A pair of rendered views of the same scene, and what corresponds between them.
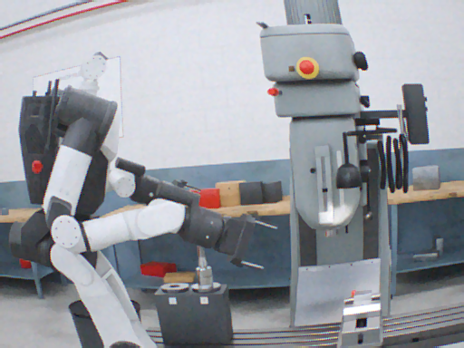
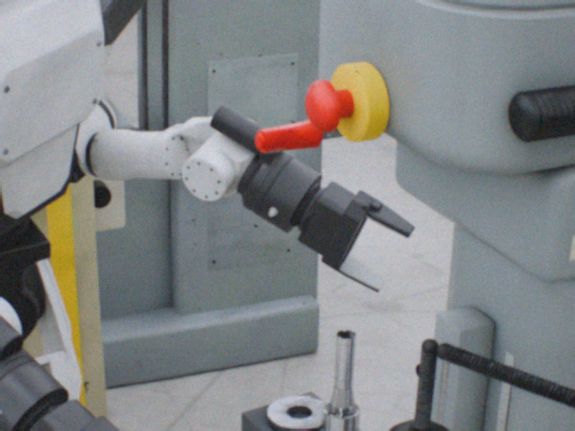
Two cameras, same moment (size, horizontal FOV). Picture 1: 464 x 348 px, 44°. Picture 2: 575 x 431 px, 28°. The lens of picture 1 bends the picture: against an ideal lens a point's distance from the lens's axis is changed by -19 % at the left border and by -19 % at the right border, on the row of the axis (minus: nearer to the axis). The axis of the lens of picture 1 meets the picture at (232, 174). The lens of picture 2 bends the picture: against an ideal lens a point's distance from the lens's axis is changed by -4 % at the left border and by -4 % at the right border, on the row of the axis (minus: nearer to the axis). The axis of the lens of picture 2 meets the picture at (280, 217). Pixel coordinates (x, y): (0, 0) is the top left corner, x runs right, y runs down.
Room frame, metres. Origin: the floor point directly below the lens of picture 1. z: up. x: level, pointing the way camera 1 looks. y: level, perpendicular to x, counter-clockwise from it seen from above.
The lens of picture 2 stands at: (1.14, -0.84, 2.03)
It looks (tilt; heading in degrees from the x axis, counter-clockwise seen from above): 23 degrees down; 50
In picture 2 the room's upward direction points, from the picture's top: 1 degrees clockwise
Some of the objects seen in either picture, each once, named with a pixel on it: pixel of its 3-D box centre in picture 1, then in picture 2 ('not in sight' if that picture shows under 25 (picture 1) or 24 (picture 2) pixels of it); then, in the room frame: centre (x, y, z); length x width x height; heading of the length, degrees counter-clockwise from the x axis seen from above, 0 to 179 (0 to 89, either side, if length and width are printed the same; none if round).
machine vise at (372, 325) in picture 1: (362, 317); not in sight; (1.90, -0.37, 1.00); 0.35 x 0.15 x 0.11; 169
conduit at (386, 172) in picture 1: (388, 164); not in sight; (2.17, -0.53, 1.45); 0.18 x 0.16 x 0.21; 167
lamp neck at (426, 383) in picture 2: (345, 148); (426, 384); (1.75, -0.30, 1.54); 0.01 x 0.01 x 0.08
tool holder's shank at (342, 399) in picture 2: (201, 250); (344, 372); (2.05, 0.11, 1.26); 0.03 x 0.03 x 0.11
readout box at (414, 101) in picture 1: (416, 113); not in sight; (2.17, -0.67, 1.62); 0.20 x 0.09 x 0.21; 167
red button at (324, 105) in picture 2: (306, 67); (331, 105); (1.71, -0.21, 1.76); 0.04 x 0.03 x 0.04; 77
